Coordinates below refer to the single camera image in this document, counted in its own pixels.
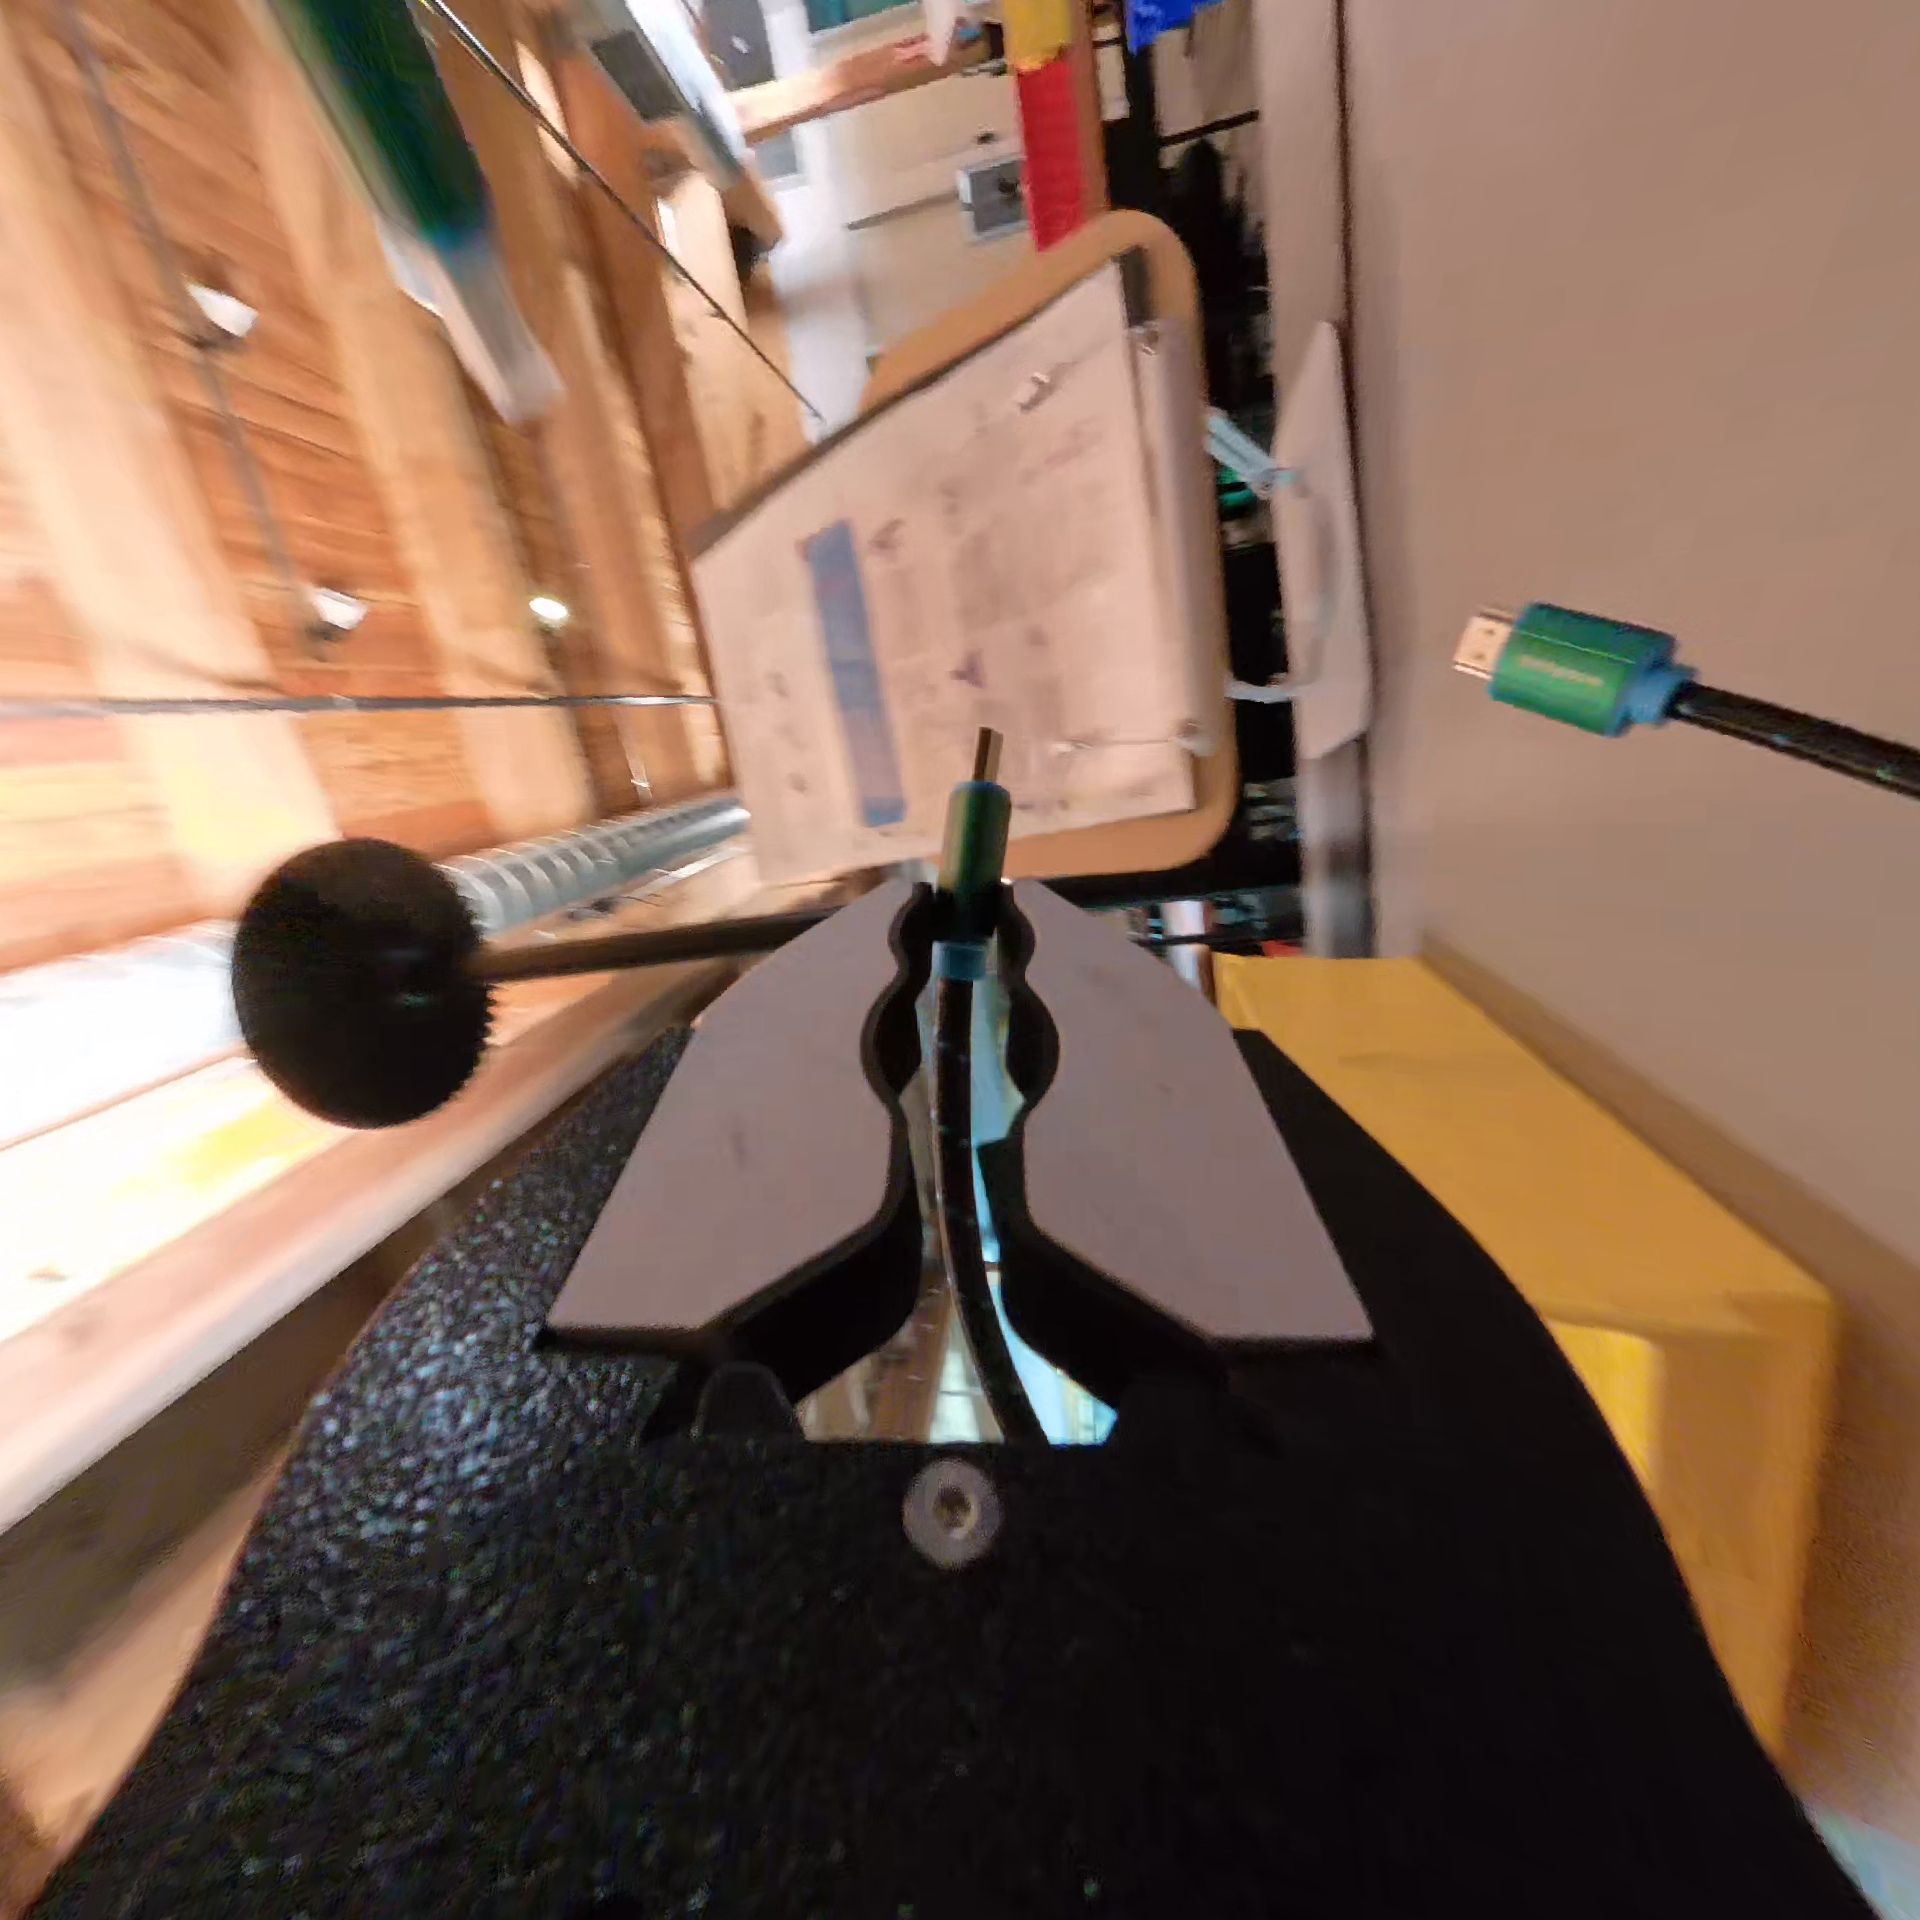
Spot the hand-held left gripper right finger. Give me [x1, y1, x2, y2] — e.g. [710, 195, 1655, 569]
[996, 879, 1376, 1415]

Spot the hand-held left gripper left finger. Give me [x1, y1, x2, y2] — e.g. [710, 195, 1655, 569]
[544, 883, 938, 1415]

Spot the yellow plastic bin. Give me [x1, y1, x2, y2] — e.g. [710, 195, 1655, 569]
[1212, 951, 1845, 1794]

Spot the black foam microphone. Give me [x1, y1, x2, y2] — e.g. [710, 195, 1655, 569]
[229, 834, 848, 1132]

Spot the white flat stand base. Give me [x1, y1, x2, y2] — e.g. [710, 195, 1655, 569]
[1270, 321, 1376, 761]

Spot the corrugated silver duct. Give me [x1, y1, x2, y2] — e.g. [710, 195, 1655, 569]
[442, 796, 751, 927]

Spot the paper-covered board with wooden frame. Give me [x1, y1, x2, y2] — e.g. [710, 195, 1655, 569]
[687, 211, 1243, 886]

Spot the red and yellow post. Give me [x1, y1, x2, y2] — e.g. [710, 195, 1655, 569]
[1002, 0, 1115, 254]

